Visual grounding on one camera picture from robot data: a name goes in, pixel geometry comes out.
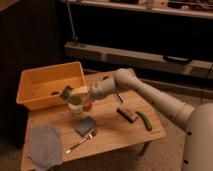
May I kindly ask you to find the white cup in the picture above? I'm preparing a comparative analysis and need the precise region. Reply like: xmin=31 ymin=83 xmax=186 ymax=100
xmin=68 ymin=104 xmax=83 ymax=116

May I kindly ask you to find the yellow plastic tray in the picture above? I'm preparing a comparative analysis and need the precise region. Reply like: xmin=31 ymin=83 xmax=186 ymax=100
xmin=16 ymin=62 xmax=86 ymax=111

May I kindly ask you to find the blue sponge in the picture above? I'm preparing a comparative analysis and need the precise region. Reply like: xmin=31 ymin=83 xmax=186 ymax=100
xmin=75 ymin=116 xmax=96 ymax=136

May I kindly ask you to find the small orange cup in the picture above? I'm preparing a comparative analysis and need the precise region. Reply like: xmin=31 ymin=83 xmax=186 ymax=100
xmin=83 ymin=104 xmax=92 ymax=111

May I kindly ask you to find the dark object in tray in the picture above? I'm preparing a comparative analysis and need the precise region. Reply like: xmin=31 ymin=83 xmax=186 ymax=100
xmin=50 ymin=91 xmax=59 ymax=96

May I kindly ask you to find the upper wooden shelf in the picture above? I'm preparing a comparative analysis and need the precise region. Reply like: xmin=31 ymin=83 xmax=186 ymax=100
xmin=61 ymin=0 xmax=213 ymax=19

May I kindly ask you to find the silver fork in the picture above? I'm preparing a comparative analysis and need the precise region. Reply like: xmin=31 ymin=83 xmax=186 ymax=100
xmin=66 ymin=131 xmax=96 ymax=154

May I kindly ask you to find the long metal shelf rail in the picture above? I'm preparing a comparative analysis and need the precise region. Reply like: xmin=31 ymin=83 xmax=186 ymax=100
xmin=64 ymin=42 xmax=213 ymax=80

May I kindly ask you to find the grey cloth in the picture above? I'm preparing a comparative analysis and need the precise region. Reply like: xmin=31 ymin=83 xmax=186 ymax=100
xmin=29 ymin=125 xmax=62 ymax=171

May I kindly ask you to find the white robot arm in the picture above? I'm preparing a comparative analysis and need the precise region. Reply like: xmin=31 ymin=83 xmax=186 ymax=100
xmin=60 ymin=68 xmax=213 ymax=171

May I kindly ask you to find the metal pole stand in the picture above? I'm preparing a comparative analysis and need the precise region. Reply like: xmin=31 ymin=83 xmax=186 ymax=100
xmin=66 ymin=0 xmax=78 ymax=46

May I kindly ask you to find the wooden table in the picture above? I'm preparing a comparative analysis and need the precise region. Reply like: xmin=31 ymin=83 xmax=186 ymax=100
xmin=20 ymin=68 xmax=167 ymax=171

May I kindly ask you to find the wooden scrub brush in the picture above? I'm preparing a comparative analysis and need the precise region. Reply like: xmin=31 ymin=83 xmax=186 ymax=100
xmin=117 ymin=107 xmax=138 ymax=123

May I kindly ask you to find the green and cream gripper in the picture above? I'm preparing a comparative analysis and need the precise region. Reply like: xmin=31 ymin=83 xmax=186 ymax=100
xmin=59 ymin=86 xmax=89 ymax=106

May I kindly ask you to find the green cucumber toy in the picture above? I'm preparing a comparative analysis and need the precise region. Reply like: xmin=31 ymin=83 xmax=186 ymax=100
xmin=136 ymin=111 xmax=152 ymax=131

